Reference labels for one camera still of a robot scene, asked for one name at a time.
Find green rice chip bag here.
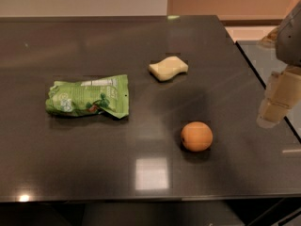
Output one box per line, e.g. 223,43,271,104
45,74,129,119

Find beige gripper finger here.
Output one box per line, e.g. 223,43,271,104
259,26,279,48
257,65,301,128

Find orange fruit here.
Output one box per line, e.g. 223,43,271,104
181,121,213,152

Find yellow sponge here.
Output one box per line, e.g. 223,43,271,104
149,56,188,82

